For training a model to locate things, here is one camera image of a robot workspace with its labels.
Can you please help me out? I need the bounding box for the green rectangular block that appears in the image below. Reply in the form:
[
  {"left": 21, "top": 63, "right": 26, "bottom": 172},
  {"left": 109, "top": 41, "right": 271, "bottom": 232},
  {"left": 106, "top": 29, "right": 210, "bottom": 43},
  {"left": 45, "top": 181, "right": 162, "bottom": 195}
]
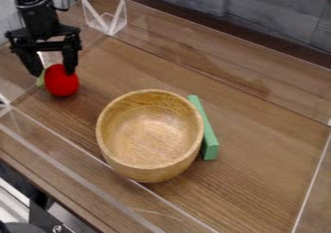
[{"left": 186, "top": 95, "right": 220, "bottom": 160}]

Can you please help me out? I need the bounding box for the red felt strawberry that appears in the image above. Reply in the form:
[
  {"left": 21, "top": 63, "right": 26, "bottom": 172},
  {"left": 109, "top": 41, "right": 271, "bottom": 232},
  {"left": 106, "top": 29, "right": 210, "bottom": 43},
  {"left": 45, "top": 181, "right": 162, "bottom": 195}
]
[{"left": 36, "top": 64, "right": 78, "bottom": 97}]

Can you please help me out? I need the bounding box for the black metal bracket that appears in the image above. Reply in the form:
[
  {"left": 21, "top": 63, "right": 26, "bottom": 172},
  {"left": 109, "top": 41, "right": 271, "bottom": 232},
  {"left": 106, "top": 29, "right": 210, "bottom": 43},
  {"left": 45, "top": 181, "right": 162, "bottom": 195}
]
[{"left": 28, "top": 200, "right": 74, "bottom": 233}]

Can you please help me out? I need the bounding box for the clear acrylic enclosure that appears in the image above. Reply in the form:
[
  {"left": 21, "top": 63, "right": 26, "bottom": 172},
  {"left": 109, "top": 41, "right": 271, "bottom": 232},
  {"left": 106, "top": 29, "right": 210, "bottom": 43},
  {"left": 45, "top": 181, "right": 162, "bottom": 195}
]
[{"left": 0, "top": 0, "right": 331, "bottom": 233}]

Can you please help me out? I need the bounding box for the wooden bowl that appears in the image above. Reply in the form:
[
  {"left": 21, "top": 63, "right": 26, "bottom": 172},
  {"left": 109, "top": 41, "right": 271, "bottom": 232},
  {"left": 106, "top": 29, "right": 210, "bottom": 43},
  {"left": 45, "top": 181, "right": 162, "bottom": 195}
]
[{"left": 96, "top": 89, "right": 202, "bottom": 183}]

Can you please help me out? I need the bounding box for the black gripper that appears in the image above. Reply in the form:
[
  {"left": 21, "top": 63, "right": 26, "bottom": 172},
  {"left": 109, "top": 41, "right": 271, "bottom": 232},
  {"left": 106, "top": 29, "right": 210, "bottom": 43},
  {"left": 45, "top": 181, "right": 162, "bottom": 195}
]
[{"left": 5, "top": 24, "right": 81, "bottom": 77}]

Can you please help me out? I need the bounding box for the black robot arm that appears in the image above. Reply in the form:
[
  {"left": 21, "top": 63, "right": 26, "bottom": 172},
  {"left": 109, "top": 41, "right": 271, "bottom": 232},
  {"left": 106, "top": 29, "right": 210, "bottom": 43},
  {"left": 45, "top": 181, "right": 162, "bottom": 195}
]
[{"left": 5, "top": 0, "right": 82, "bottom": 77}]

